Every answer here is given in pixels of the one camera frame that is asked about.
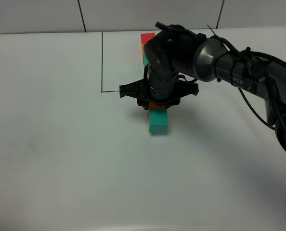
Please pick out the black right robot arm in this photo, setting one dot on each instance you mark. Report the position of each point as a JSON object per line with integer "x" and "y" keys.
{"x": 178, "y": 59}

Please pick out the red template block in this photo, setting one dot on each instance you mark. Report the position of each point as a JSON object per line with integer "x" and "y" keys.
{"x": 146, "y": 37}

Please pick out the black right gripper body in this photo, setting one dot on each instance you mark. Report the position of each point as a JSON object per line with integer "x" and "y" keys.
{"x": 158, "y": 89}

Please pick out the green template block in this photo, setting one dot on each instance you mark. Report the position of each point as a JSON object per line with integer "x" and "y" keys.
{"x": 145, "y": 61}

